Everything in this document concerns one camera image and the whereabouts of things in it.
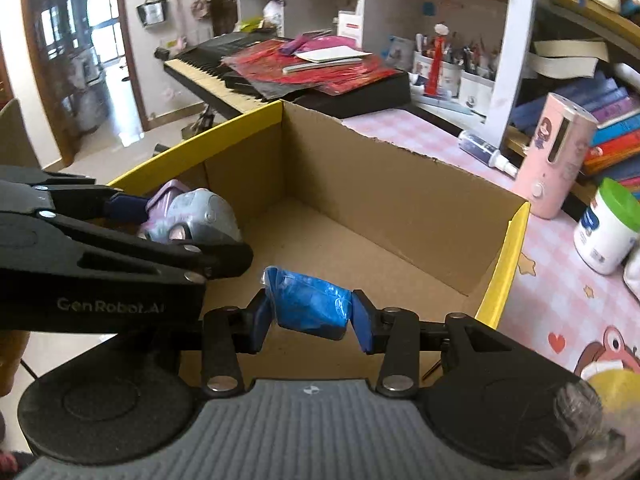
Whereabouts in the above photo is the small blue picture card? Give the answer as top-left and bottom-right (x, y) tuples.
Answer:
(387, 36), (416, 71)

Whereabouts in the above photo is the white flat booklet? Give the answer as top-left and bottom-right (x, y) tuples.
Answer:
(295, 46), (373, 65)

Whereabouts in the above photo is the white plastic bag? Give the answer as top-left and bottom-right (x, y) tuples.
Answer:
(262, 0), (284, 29)

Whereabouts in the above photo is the purple plastic item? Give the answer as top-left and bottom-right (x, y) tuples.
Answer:
(278, 32), (321, 57)

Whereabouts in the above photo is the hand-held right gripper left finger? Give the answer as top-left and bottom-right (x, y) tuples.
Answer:
(177, 287), (275, 398)

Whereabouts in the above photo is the small glue bottle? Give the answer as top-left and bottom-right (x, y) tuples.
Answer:
(458, 130), (519, 178)

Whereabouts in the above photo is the black electronic keyboard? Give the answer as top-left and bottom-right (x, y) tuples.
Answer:
(163, 32), (413, 121)

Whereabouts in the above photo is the purple grey toy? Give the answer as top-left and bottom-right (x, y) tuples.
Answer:
(137, 179), (244, 251)

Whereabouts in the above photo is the pink cylindrical device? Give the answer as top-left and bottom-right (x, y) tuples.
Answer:
(511, 92), (598, 220)

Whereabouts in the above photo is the red tassel ornament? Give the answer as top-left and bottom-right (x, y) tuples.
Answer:
(432, 22), (449, 99)

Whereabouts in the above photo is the cardboard box with yellow rim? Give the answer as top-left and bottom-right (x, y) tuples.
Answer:
(107, 100), (531, 382)

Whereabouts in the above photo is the white pen cup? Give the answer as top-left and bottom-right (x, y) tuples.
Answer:
(412, 50), (442, 87)
(459, 67), (497, 117)
(440, 57), (464, 97)

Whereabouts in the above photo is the hanging tote bag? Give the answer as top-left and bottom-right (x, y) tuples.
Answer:
(136, 0), (169, 29)

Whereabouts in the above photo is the white jar with green lid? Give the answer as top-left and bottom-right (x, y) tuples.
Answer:
(574, 178), (640, 276)

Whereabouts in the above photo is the wooden door frame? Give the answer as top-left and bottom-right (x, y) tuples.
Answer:
(20, 0), (151, 163)

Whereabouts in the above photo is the blue plastic bag roll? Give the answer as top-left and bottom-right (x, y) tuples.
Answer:
(262, 266), (357, 341)

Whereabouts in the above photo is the clear plastic object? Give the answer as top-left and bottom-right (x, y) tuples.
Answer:
(552, 380), (632, 480)

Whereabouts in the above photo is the black keyboard stand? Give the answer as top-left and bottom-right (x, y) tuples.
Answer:
(181, 102), (221, 140)

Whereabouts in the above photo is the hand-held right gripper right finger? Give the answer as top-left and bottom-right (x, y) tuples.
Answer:
(351, 289), (506, 398)

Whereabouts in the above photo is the cream thick book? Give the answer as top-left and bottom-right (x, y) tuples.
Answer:
(530, 39), (609, 79)

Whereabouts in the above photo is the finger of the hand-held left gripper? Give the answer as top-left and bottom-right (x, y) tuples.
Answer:
(0, 165), (152, 222)
(0, 209), (254, 282)

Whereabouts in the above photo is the bunch of pens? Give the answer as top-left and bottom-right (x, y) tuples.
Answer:
(415, 32), (502, 75)

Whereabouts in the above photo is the stack of colourful books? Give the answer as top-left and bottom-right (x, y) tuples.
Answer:
(510, 77), (640, 196)

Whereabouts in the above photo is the wooden bookshelf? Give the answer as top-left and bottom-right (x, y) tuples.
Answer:
(500, 0), (640, 203)

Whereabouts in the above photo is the white box with red label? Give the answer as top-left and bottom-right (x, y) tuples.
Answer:
(336, 10), (364, 50)

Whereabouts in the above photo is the white shelf unit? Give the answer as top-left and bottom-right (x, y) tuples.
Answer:
(237, 0), (538, 148)

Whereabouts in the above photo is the grey edged book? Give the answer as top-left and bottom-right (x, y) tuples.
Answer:
(282, 57), (363, 75)

